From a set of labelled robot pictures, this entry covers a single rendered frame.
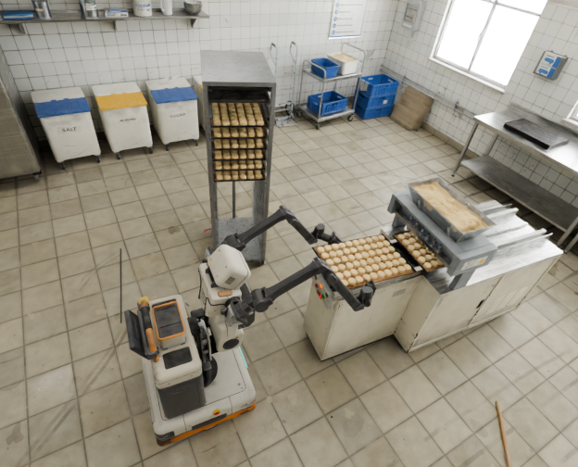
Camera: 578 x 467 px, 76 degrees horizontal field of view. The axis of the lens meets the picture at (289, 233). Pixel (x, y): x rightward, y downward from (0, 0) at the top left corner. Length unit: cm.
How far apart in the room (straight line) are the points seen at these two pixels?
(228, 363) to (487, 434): 193
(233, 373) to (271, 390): 39
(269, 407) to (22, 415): 165
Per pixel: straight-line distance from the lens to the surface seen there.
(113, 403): 310
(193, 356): 220
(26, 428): 323
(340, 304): 248
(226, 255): 195
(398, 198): 282
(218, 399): 266
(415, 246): 287
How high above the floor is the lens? 271
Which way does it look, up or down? 42 degrees down
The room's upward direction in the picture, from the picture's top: 7 degrees clockwise
